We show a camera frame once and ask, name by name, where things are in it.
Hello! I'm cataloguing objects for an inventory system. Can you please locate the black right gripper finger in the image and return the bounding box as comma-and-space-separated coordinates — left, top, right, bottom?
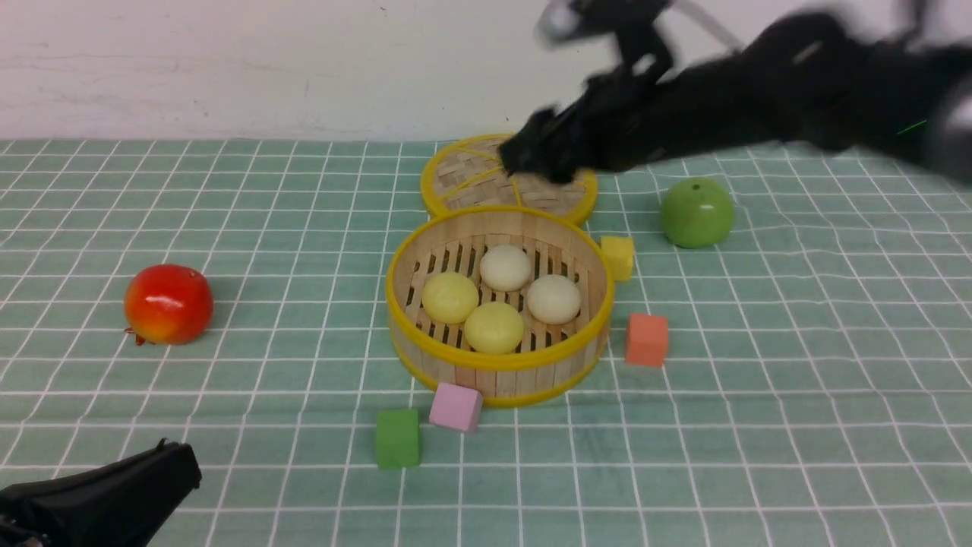
497, 108, 557, 174
532, 129, 589, 185

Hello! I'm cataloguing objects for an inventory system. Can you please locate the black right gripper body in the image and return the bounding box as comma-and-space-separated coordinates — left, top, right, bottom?
558, 73, 684, 172

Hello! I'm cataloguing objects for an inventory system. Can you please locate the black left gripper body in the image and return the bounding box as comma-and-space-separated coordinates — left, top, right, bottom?
1, 438, 202, 546

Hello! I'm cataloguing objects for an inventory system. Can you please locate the white bun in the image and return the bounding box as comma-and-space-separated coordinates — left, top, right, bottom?
525, 274, 582, 325
478, 245, 532, 293

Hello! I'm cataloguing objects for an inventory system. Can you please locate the yellow bun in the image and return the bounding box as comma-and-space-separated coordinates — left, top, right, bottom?
464, 302, 525, 356
422, 271, 480, 324

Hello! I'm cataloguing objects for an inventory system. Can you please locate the yellow bun front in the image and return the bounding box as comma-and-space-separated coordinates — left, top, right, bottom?
464, 302, 525, 356

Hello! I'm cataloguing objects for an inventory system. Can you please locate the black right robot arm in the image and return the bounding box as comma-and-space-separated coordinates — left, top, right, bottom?
497, 1, 970, 185

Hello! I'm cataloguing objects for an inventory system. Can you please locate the woven bamboo steamer lid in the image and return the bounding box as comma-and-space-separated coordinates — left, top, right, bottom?
420, 134, 598, 226

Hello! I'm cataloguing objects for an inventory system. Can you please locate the bamboo steamer tray yellow rim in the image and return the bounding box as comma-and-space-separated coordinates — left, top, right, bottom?
385, 207, 615, 407

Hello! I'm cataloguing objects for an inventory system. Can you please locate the yellow cube block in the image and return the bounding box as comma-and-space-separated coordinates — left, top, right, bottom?
600, 235, 636, 283

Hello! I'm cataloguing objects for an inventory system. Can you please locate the green apple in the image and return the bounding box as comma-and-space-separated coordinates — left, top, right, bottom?
661, 177, 735, 249

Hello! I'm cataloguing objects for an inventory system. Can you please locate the orange cube block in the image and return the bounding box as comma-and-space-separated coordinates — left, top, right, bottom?
625, 314, 669, 369

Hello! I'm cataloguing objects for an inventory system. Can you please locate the red pomegranate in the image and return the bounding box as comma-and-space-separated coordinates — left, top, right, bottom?
124, 264, 214, 346

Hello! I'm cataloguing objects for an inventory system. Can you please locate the pink cube block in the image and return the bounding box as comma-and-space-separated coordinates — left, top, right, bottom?
428, 382, 483, 434

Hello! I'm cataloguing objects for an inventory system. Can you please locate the green cube block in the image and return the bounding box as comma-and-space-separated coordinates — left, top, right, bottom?
375, 408, 422, 470

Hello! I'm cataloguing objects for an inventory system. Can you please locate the green checkered tablecloth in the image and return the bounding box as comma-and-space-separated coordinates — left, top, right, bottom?
1, 140, 971, 546

